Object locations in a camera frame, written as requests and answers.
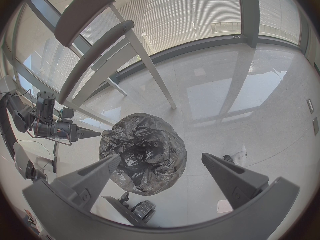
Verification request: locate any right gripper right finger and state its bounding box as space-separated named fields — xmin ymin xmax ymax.
xmin=201 ymin=152 xmax=270 ymax=211

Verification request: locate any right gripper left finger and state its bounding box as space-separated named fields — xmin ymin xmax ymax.
xmin=53 ymin=153 xmax=122 ymax=212

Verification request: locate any white printed wrapper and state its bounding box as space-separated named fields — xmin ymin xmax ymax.
xmin=231 ymin=146 xmax=248 ymax=167

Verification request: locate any black plastic bag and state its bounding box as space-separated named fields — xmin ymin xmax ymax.
xmin=99 ymin=112 xmax=188 ymax=197

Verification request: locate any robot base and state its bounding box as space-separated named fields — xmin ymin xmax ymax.
xmin=91 ymin=191 xmax=157 ymax=228

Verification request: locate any grey chair with white legs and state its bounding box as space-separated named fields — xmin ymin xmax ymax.
xmin=54 ymin=0 xmax=178 ymax=127

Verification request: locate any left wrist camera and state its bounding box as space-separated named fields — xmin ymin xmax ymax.
xmin=59 ymin=108 xmax=75 ymax=123

